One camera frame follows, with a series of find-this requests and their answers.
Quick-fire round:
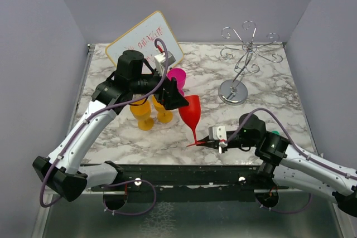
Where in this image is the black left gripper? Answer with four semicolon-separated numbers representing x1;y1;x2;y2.
130;62;189;109

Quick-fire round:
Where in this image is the yellow wine glass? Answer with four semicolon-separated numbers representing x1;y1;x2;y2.
130;99;154;131
152;96;173;124

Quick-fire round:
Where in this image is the magenta plastic wine glass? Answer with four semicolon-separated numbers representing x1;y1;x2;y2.
167;68;186;96

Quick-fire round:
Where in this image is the red plastic wine glass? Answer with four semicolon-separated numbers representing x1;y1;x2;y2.
178;95;205;147

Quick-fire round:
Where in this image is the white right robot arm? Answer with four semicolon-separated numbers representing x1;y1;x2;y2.
196;112;356;217

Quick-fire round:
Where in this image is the chrome wine glass rack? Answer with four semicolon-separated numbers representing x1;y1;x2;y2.
218;21;283;106

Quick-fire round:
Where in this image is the yellow framed whiteboard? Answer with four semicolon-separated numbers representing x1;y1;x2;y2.
105;11;184;68

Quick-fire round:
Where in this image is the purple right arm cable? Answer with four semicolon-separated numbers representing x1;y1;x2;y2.
225;108;357;181

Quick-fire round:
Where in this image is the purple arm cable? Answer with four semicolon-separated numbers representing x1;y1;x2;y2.
38;37;170;208
225;108;357;181

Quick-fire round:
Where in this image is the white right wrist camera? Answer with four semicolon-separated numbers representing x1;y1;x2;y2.
209;125;227;141

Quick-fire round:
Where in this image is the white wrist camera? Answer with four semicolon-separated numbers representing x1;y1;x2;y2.
209;125;227;141
154;52;176;75

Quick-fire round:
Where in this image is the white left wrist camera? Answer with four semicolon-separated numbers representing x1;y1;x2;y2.
154;52;176;75

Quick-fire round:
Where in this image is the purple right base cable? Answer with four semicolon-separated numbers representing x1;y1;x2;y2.
254;190;313;215

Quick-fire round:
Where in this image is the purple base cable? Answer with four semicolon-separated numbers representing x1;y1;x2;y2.
254;190;313;215
102;179;158;216

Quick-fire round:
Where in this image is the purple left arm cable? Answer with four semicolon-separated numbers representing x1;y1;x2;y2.
38;37;170;208

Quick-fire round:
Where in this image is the black front mounting rail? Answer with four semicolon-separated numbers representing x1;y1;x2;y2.
92;164;275;203

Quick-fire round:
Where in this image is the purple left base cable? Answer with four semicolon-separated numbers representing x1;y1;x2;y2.
102;179;158;216

